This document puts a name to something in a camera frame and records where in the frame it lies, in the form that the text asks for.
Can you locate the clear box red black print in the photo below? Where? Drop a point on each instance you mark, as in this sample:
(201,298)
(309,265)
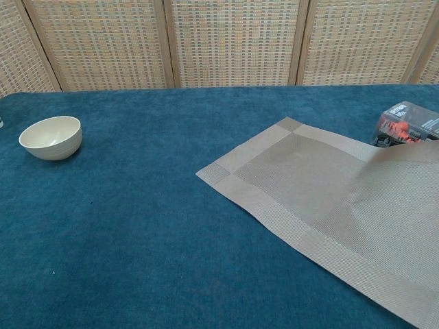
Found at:
(411,120)

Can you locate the woven bamboo folding screen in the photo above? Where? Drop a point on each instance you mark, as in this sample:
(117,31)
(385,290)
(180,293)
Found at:
(233,41)

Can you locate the cream bowl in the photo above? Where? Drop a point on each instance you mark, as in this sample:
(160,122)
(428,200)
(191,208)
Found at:
(51,140)

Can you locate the gray woven placemat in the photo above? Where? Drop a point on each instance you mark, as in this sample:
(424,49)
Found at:
(308,178)

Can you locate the blue table cover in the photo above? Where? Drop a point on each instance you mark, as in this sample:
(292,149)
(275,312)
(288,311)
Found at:
(137,222)

